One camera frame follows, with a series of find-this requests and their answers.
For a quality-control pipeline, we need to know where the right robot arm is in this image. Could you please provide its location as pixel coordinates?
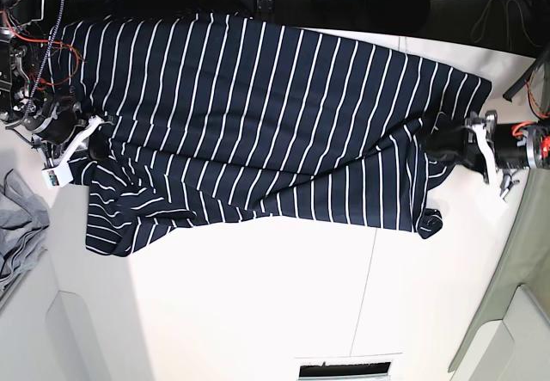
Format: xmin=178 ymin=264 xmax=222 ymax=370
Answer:
xmin=1 ymin=0 xmax=111 ymax=172

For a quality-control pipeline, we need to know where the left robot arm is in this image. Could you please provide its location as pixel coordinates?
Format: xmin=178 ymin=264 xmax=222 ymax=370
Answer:
xmin=425 ymin=46 xmax=549 ymax=199

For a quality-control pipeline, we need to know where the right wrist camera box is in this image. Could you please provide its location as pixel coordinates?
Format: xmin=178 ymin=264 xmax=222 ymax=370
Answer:
xmin=41 ymin=165 xmax=73 ymax=189

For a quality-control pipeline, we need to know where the grey cloth pile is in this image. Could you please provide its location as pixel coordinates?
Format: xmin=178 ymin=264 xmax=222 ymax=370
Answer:
xmin=1 ymin=169 xmax=50 ymax=292

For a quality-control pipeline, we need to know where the navy white striped t-shirt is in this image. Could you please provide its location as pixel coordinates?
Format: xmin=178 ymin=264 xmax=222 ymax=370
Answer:
xmin=48 ymin=13 xmax=492 ymax=257

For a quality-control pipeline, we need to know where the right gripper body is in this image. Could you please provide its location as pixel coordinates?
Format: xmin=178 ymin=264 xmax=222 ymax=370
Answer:
xmin=25 ymin=105 xmax=113 ymax=170

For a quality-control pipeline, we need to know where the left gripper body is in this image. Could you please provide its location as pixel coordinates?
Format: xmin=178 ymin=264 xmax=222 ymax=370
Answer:
xmin=465 ymin=110 xmax=537 ymax=200

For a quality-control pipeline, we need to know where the white floor vent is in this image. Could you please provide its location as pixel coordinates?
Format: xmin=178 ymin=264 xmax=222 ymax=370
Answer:
xmin=296 ymin=353 xmax=403 ymax=380

